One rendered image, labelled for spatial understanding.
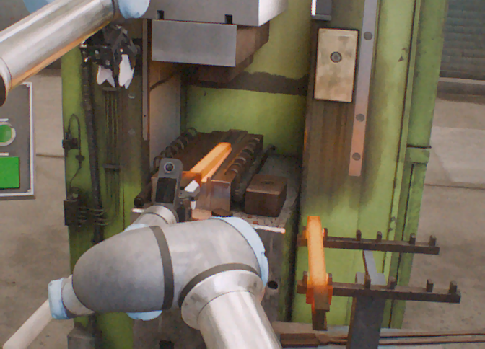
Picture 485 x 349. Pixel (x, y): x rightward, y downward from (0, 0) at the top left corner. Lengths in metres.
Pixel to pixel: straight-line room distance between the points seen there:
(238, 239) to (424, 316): 2.25
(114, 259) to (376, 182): 0.96
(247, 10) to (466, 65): 6.30
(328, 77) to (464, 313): 1.81
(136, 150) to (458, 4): 6.08
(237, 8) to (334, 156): 0.45
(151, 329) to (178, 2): 0.83
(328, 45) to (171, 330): 0.82
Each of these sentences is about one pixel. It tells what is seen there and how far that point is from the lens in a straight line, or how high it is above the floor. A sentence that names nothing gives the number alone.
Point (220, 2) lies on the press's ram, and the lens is 1.52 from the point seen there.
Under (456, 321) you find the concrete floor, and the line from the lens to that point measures 3.12.
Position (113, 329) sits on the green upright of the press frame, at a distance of 2.09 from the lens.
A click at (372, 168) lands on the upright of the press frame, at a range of 1.70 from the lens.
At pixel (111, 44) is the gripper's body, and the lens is 1.35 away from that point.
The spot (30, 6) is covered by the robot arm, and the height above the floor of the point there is 1.43.
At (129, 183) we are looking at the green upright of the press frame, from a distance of 1.86.
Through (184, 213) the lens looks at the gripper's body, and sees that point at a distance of 1.41.
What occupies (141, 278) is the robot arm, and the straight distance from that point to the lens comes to 0.87.
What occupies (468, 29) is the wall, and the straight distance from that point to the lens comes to 7.65.
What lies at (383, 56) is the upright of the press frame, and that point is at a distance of 1.64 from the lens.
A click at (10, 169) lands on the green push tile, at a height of 1.02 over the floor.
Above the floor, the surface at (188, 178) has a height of 1.03.
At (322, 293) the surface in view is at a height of 0.96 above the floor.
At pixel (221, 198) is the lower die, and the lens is 1.63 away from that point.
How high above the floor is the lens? 1.56
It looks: 19 degrees down
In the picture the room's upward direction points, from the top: 3 degrees clockwise
